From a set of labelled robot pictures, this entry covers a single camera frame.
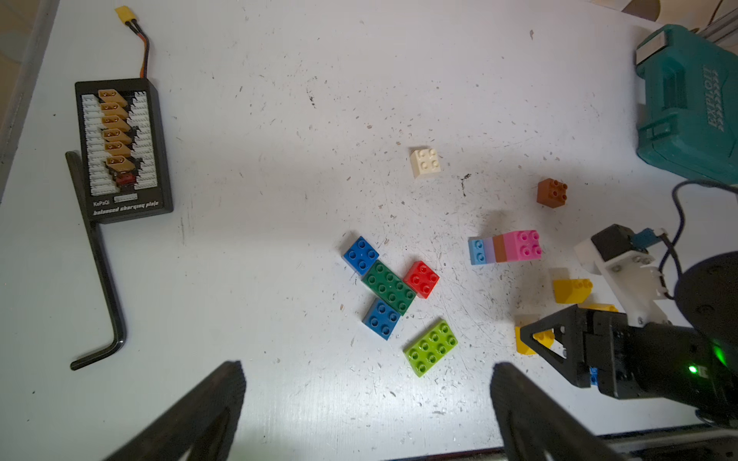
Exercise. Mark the orange lego brick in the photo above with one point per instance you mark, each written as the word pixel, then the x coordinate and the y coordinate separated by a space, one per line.
pixel 500 253
pixel 552 193

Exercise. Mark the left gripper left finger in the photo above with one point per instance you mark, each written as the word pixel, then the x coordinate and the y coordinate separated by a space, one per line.
pixel 201 426

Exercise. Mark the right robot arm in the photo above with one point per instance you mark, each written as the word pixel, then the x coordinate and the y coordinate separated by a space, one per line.
pixel 675 338

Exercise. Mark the black hex key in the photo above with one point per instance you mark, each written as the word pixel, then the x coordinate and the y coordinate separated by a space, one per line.
pixel 103 268

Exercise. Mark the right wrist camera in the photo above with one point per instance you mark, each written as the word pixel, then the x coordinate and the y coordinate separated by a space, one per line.
pixel 630 273

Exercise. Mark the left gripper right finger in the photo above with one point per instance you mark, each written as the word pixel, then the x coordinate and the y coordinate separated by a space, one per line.
pixel 534 427

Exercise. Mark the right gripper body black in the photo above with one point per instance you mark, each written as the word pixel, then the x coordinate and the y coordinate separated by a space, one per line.
pixel 592 340

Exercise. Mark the purple lego brick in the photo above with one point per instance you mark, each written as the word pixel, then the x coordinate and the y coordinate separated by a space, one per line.
pixel 489 250

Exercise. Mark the green tool case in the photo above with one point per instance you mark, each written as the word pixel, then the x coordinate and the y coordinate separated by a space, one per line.
pixel 690 123

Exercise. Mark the light blue lego brick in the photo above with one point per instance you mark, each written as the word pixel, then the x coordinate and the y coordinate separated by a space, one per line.
pixel 477 251

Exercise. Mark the black bit holder card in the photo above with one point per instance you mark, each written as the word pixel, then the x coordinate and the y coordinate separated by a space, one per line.
pixel 125 172

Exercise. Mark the pink lego brick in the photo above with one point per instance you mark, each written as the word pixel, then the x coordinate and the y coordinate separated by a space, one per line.
pixel 522 245

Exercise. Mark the dark green lego brick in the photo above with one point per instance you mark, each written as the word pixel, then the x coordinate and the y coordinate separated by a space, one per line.
pixel 389 287

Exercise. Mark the lime green lego brick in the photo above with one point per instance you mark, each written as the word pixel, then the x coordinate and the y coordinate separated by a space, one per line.
pixel 430 348

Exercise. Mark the cream lego brick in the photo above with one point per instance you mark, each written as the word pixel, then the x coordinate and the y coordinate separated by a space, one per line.
pixel 424 163

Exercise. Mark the red lego brick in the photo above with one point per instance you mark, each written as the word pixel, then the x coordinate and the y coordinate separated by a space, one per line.
pixel 421 279

